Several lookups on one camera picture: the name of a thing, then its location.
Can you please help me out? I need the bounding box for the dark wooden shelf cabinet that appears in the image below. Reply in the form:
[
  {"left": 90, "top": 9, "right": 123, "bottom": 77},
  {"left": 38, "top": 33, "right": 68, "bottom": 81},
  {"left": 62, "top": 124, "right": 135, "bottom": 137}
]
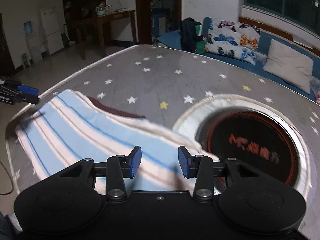
[{"left": 62, "top": 0, "right": 106, "bottom": 42}]

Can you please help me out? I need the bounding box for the round heater in table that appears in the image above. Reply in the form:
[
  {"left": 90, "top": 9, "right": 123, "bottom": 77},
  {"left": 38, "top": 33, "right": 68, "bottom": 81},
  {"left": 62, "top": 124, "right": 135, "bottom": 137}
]
[{"left": 173, "top": 94, "right": 317, "bottom": 203}]

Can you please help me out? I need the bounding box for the green box on floor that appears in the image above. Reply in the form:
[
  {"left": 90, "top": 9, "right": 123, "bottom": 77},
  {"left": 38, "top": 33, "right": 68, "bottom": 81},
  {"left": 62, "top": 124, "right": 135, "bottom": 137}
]
[{"left": 21, "top": 53, "right": 30, "bottom": 68}]

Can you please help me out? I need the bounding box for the white refrigerator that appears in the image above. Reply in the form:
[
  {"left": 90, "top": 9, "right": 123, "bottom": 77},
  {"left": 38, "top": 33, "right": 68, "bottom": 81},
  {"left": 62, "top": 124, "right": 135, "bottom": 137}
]
[{"left": 40, "top": 7, "right": 63, "bottom": 55}]

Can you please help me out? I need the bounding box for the dark wooden table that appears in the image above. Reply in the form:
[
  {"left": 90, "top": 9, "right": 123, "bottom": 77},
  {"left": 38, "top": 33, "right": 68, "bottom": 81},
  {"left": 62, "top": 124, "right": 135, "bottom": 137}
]
[{"left": 73, "top": 9, "right": 138, "bottom": 60}]

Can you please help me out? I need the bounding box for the teal electric kettle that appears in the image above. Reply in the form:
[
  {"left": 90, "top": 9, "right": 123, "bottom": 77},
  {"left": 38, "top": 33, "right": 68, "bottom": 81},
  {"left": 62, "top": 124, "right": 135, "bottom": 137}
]
[{"left": 95, "top": 2, "right": 106, "bottom": 16}]

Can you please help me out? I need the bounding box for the water dispenser with bottle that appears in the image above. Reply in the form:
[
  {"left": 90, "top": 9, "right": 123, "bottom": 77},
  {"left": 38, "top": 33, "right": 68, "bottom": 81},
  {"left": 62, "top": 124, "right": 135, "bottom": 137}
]
[{"left": 23, "top": 21, "right": 42, "bottom": 63}]

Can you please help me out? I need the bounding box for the blue white striped shirt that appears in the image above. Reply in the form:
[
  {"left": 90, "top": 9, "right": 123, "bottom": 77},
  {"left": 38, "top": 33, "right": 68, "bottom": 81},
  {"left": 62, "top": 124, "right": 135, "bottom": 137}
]
[{"left": 15, "top": 89, "right": 204, "bottom": 191}]

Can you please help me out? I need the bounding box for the blue sofa bench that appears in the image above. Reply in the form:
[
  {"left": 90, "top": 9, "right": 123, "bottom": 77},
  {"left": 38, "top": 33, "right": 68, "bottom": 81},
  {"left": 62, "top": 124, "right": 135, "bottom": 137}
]
[{"left": 156, "top": 17, "right": 319, "bottom": 102}]

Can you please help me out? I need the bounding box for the grey star pattern mattress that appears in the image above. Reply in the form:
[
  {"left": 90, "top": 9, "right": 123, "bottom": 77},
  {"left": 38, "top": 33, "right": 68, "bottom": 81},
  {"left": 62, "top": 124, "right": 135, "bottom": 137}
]
[{"left": 4, "top": 43, "right": 320, "bottom": 230}]

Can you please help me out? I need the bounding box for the butterfly print pillow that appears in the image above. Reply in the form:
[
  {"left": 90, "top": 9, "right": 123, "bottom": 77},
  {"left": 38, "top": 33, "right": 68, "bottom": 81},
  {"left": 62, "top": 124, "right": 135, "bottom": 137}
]
[{"left": 203, "top": 17, "right": 261, "bottom": 65}]

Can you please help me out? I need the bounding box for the plain grey pillow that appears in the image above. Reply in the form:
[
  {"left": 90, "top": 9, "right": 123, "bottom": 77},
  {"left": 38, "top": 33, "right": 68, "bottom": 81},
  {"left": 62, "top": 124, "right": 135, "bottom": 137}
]
[{"left": 263, "top": 40, "right": 313, "bottom": 94}]

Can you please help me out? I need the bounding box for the dark backpack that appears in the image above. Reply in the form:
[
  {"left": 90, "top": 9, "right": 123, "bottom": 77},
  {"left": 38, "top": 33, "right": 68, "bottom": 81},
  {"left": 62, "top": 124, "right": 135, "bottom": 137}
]
[{"left": 180, "top": 17, "right": 203, "bottom": 53}]

